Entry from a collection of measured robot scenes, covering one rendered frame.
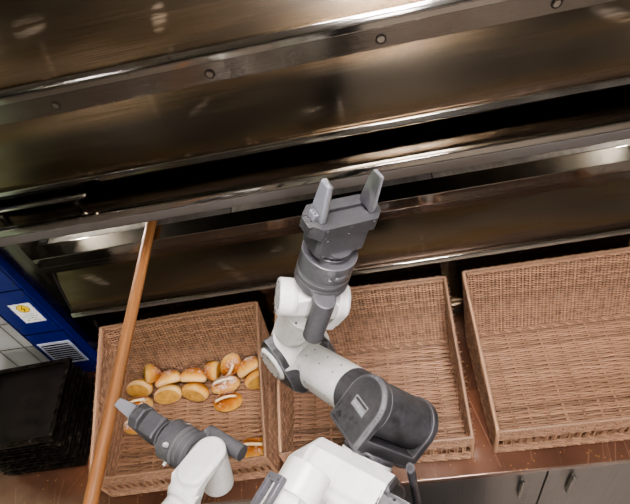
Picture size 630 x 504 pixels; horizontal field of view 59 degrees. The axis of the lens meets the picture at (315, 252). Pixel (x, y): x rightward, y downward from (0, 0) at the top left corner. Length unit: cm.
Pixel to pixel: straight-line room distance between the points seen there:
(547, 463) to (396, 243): 75
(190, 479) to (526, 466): 101
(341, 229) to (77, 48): 74
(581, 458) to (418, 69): 116
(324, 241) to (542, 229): 105
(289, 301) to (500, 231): 93
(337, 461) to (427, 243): 90
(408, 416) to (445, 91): 72
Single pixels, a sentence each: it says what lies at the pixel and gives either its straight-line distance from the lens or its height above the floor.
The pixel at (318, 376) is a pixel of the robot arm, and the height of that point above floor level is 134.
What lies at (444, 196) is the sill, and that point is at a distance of 155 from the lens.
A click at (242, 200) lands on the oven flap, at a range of 130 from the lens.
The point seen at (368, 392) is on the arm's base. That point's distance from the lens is 94.
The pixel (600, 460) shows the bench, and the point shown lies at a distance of 183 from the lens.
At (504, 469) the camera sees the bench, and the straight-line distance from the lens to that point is 178.
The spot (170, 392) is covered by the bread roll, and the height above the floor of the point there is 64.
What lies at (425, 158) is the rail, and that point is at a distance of 126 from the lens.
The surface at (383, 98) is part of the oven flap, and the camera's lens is 131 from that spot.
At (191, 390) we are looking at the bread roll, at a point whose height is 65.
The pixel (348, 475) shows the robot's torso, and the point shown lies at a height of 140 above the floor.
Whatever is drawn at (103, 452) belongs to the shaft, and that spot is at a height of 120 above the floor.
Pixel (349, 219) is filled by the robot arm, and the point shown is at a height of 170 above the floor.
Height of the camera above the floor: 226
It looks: 48 degrees down
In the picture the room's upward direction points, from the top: 17 degrees counter-clockwise
